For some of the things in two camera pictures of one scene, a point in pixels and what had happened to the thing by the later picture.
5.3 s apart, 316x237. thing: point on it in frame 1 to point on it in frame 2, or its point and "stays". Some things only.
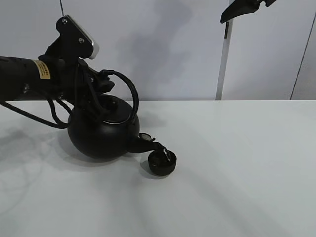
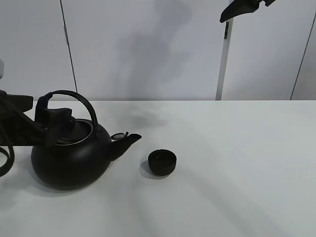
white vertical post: x=228 y=36 stays
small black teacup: x=162 y=162 stays
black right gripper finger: x=242 y=7 stays
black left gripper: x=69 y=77 to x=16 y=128
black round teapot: x=105 y=129 to x=80 y=152
